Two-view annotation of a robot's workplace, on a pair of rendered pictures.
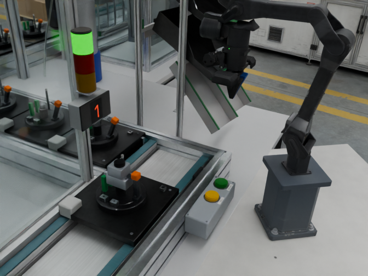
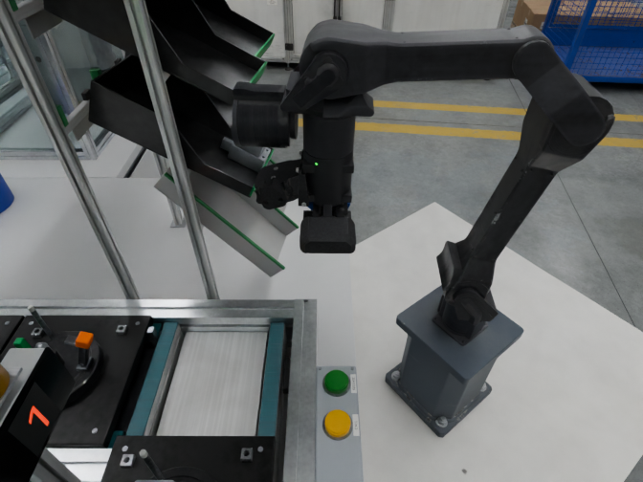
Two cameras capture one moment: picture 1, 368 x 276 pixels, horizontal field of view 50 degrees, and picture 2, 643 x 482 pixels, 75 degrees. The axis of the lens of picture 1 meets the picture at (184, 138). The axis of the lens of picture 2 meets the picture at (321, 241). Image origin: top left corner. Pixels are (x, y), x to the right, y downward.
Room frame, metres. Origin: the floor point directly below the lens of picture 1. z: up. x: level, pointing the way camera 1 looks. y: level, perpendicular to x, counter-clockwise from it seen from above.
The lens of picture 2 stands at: (0.63, 0.06, 1.62)
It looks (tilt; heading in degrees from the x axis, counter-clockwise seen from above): 42 degrees down; 334
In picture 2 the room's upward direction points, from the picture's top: straight up
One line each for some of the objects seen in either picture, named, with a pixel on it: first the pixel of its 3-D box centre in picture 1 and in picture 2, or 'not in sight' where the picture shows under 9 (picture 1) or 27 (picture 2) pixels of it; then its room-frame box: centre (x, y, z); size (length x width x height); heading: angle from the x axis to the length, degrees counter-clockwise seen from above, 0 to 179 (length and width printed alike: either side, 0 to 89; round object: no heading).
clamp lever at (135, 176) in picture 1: (133, 183); not in sight; (0.83, 0.13, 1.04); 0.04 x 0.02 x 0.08; 64
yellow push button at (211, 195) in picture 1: (211, 196); (337, 424); (0.88, -0.09, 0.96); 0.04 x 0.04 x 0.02
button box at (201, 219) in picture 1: (211, 205); (337, 432); (0.88, -0.09, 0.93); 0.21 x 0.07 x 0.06; 154
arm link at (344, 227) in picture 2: (235, 59); (327, 177); (1.01, -0.13, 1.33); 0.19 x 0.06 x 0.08; 154
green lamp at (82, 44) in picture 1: (82, 41); not in sight; (0.93, 0.26, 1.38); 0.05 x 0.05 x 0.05
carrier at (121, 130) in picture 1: (97, 127); (48, 358); (1.16, 0.30, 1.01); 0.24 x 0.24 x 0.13; 64
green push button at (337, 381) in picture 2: (220, 184); (336, 383); (0.95, -0.12, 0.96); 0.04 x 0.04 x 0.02
